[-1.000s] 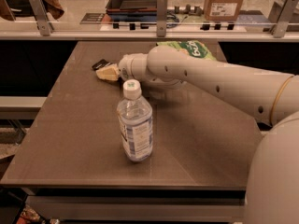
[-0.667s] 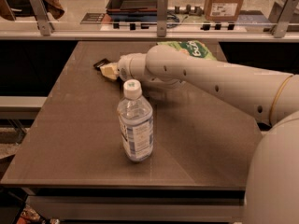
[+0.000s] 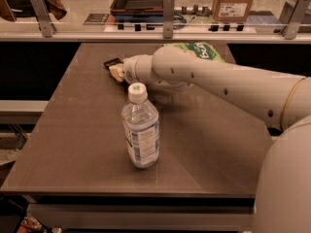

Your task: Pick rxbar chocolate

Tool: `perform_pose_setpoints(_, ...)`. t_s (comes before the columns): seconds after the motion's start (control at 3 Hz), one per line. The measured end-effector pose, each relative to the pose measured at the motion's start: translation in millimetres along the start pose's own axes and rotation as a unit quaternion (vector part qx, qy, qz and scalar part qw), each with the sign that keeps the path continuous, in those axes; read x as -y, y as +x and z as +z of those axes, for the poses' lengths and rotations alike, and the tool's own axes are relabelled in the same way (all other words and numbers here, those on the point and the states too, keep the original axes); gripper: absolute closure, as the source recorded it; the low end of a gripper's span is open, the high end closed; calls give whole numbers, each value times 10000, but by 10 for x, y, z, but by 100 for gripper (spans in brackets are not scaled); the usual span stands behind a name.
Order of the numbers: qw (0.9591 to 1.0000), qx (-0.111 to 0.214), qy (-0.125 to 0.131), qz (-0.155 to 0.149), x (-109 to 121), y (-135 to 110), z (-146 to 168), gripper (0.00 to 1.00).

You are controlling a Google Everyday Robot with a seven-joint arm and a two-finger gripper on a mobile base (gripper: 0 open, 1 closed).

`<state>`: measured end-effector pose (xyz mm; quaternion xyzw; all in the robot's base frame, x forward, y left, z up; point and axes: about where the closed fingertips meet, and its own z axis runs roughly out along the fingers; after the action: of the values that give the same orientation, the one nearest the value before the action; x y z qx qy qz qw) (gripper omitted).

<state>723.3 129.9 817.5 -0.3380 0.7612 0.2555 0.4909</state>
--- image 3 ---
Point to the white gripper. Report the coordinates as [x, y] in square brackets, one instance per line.
[129, 71]

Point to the black rxbar chocolate bar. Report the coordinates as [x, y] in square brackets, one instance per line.
[112, 62]

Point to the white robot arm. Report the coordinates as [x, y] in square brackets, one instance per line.
[279, 100]

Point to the clear plastic water bottle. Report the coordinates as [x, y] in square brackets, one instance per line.
[141, 127]

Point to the dark open tray box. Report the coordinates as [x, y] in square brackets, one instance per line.
[132, 7]

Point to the green snack bag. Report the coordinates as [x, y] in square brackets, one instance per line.
[200, 50]

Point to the brown hanging jacket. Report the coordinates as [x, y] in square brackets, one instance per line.
[23, 8]

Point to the cardboard box with label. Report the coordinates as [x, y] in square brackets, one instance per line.
[231, 10]

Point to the left metal rail bracket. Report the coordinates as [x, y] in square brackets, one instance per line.
[45, 24]

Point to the metal rail bracket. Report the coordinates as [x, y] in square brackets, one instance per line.
[291, 30]
[168, 17]
[45, 24]

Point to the middle metal rail bracket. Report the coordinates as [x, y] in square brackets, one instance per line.
[168, 17]

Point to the right metal rail bracket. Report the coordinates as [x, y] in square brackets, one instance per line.
[291, 30]

